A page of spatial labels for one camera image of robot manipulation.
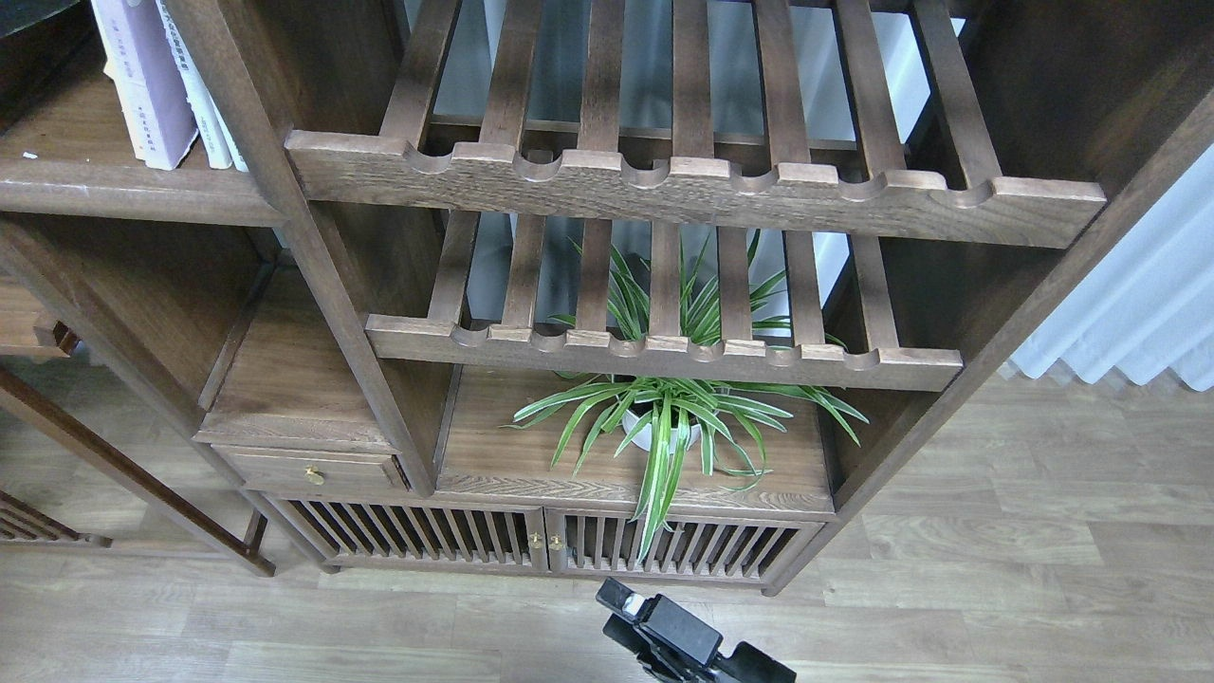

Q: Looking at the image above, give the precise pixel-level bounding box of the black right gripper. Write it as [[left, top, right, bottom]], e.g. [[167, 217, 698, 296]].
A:
[[596, 577, 798, 683]]

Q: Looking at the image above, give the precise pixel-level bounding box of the pale purple book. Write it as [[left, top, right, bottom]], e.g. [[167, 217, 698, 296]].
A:
[[91, 1, 198, 172]]

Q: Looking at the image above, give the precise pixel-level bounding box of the colourful 300 paperback book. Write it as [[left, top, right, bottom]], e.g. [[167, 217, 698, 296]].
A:
[[102, 42, 146, 161]]

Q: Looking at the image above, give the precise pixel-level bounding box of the white plant pot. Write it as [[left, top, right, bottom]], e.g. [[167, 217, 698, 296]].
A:
[[622, 403, 702, 453]]

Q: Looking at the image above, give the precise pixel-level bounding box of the green spider plant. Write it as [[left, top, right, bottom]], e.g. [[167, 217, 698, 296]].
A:
[[503, 229, 869, 554]]

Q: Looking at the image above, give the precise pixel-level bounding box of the dark wooden bookshelf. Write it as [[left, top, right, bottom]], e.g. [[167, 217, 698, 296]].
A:
[[2, 1, 1212, 596]]

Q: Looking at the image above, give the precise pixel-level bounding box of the brass drawer knob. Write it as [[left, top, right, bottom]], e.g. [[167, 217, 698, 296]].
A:
[[304, 463, 325, 486]]

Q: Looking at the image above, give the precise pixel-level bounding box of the white curtain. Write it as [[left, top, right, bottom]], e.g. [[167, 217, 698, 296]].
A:
[[1010, 148, 1213, 392]]

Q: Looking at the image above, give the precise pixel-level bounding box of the white book right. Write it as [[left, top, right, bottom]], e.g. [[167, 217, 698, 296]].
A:
[[208, 90, 248, 173]]

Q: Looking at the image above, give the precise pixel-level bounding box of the white book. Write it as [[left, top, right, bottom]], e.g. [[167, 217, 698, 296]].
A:
[[208, 90, 248, 173], [157, 1, 233, 169]]

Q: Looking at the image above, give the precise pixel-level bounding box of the white book left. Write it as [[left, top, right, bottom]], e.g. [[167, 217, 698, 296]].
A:
[[157, 1, 233, 169]]

